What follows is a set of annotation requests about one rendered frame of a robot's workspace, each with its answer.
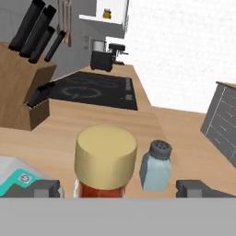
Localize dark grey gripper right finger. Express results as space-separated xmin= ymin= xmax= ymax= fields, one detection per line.
xmin=175 ymin=179 xmax=235 ymax=199

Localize wooden knife block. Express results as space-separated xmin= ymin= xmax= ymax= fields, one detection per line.
xmin=0 ymin=0 xmax=69 ymax=132

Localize black toaster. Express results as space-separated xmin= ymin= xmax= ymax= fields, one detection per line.
xmin=89 ymin=40 xmax=116 ymax=74

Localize hanging wooden utensils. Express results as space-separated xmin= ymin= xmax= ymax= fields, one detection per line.
xmin=56 ymin=0 xmax=74 ymax=48

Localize small yellow jar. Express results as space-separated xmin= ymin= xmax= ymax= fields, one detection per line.
xmin=102 ymin=8 xmax=112 ymax=20

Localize white wall cabinet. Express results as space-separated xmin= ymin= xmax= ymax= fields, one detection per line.
xmin=78 ymin=0 xmax=130 ymax=40

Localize black hob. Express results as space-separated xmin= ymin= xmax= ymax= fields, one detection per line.
xmin=46 ymin=71 xmax=138 ymax=112

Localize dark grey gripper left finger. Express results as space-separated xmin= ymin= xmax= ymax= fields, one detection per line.
xmin=6 ymin=180 xmax=62 ymax=199

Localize pale blue shaker grey top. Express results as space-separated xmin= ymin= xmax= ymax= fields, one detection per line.
xmin=138 ymin=139 xmax=173 ymax=193

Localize grey drawer unit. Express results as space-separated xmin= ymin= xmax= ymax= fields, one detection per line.
xmin=200 ymin=80 xmax=236 ymax=170

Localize white and teal box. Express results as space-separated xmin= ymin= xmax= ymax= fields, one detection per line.
xmin=0 ymin=156 xmax=50 ymax=198

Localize red bottle with tan cap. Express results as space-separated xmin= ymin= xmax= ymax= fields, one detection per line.
xmin=73 ymin=124 xmax=138 ymax=199

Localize black coffee machine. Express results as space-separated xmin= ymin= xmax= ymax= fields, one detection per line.
xmin=108 ymin=42 xmax=129 ymax=66

